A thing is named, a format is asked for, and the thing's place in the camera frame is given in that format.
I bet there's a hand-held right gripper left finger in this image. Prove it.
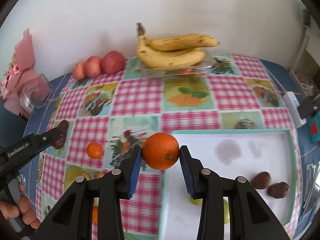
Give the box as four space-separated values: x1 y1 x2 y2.
32 145 142 240

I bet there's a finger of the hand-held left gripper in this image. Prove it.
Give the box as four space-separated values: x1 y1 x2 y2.
29 126 63 153

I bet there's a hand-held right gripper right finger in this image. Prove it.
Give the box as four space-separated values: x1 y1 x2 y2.
179 145 289 240

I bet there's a green jujube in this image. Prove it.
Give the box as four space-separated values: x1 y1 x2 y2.
223 199 230 224
188 196 204 206

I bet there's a white tray with teal rim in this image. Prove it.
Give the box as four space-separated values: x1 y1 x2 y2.
158 129 299 240

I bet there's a person's left hand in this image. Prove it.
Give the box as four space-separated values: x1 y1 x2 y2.
0 182 42 230

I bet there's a clear glass vase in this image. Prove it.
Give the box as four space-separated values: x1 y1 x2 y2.
21 73 52 109

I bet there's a pink wrapped bouquet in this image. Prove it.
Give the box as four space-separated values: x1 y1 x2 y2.
0 29 52 117

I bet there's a pink checkered fruit-print tablecloth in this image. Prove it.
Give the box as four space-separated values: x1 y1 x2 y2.
35 52 304 240

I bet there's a small red apple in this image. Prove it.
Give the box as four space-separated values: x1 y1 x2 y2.
72 62 87 80

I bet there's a clear plastic container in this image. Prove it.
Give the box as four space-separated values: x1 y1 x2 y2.
139 55 215 79

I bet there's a large red apple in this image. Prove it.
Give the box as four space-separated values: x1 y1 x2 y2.
101 51 126 74

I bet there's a spotted yellow banana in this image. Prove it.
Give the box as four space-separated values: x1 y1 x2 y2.
137 34 206 68
136 23 220 52

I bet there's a white power strip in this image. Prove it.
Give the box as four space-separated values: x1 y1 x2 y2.
285 91 307 128

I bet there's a teal box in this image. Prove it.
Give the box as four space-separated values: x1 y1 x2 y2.
308 115 320 144

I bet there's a black charger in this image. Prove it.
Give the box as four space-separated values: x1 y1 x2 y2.
297 97 320 119

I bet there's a white wooden furniture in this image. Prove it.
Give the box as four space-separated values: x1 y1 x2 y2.
289 22 320 80

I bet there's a white cable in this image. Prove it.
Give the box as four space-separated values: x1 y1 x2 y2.
269 72 290 95

